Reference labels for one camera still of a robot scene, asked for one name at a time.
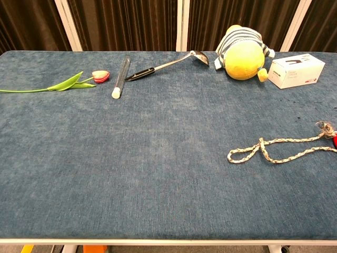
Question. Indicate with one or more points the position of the red disc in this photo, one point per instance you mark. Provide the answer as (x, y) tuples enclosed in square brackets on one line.
[(335, 141)]

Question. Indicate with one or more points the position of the blue fabric table cover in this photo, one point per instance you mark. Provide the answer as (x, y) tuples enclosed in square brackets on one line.
[(158, 158)]

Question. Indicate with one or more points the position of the clear glass test tube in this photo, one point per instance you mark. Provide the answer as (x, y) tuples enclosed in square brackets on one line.
[(116, 93)]

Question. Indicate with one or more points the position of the artificial red tulip flower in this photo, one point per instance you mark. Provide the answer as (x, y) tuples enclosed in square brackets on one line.
[(101, 76)]

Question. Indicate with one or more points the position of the yellow plush toy striped shirt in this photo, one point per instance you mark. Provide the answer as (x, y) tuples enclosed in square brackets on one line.
[(243, 62)]

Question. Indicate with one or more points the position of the dark brown curtain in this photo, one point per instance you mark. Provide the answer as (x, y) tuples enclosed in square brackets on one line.
[(126, 25), (318, 25), (237, 15), (29, 25)]

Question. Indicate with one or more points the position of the white cardboard box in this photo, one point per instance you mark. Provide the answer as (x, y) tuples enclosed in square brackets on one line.
[(295, 76)]

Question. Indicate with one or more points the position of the orange object under table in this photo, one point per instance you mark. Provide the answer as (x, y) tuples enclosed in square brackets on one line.
[(94, 249)]

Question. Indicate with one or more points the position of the white partition post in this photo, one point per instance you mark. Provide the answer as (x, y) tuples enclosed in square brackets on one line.
[(293, 25), (182, 25), (68, 25)]

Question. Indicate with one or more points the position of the white table frame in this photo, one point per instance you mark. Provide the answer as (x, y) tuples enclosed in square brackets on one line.
[(168, 242)]

